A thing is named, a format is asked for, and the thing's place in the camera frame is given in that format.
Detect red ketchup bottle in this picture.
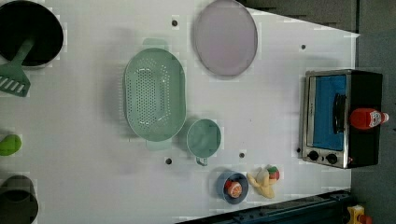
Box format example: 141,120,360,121
349,108,389,130

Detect black toaster oven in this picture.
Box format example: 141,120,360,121
301,69,383,169

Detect green measuring cup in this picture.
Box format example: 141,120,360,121
186,119,222,166

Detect green oval colander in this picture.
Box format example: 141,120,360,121
123,38,186,151

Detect blue small bowl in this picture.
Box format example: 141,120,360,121
216,171,248,204

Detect grey round plate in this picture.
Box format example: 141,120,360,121
193,0,258,76

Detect toy orange slice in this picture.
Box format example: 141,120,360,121
224,180,243,199

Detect toy peeled banana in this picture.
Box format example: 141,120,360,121
247,168,277,199

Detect toy strawberry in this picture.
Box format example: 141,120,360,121
267,166,280,180

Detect green slotted spatula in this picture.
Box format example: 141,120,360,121
0,38,34,97

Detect lime green toy fruit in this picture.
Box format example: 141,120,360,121
0,134,21,156

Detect yellow red object on floor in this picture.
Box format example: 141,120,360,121
347,205,373,224

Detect black round pot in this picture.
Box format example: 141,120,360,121
0,0,64,66

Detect dark grey cylindrical cup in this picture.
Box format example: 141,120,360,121
0,175,39,224

